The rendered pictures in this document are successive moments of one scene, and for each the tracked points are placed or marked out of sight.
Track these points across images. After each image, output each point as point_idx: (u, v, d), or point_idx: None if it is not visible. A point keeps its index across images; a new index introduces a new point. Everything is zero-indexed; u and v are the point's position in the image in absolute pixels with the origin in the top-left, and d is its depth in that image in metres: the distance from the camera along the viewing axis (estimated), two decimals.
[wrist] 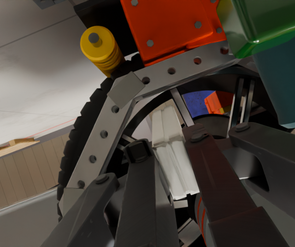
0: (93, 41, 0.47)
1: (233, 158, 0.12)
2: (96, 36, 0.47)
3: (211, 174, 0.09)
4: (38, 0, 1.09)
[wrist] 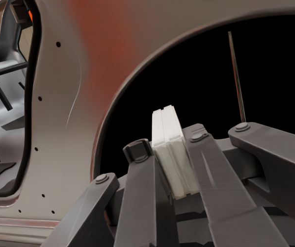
0: None
1: (233, 158, 0.12)
2: None
3: (211, 174, 0.09)
4: None
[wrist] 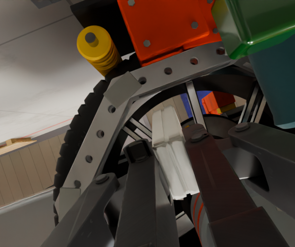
0: (89, 41, 0.47)
1: (233, 158, 0.12)
2: (93, 36, 0.47)
3: (211, 174, 0.09)
4: None
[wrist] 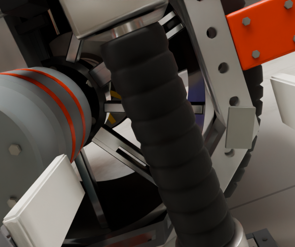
0: None
1: None
2: None
3: None
4: (269, 241, 1.09)
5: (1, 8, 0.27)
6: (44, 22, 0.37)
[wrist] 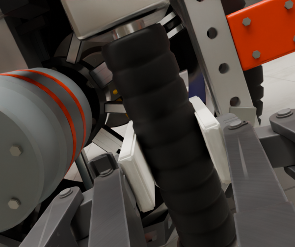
0: None
1: (276, 145, 0.12)
2: None
3: (245, 163, 0.09)
4: None
5: (2, 9, 0.27)
6: (44, 23, 0.37)
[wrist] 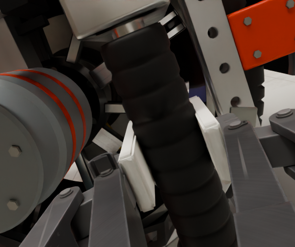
0: None
1: (275, 145, 0.12)
2: None
3: (245, 163, 0.09)
4: None
5: (1, 9, 0.27)
6: (44, 22, 0.37)
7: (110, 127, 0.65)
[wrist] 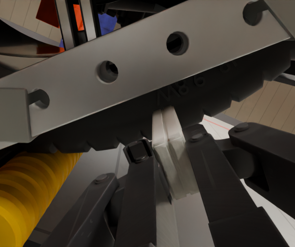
0: None
1: (233, 158, 0.12)
2: None
3: (211, 174, 0.09)
4: None
5: None
6: None
7: None
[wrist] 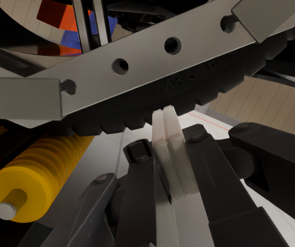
0: (10, 207, 0.25)
1: (233, 158, 0.12)
2: None
3: (211, 174, 0.09)
4: None
5: None
6: None
7: None
